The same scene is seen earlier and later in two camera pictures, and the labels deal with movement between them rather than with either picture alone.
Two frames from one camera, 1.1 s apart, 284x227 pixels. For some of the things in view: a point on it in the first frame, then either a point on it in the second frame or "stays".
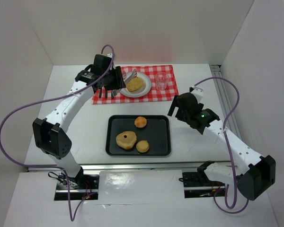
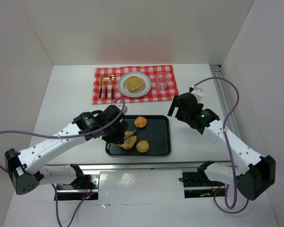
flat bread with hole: x=127 y=143 stays
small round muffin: x=142 y=146 stays
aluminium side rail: x=217 y=71 stays
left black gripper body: x=109 y=84 to x=118 y=136
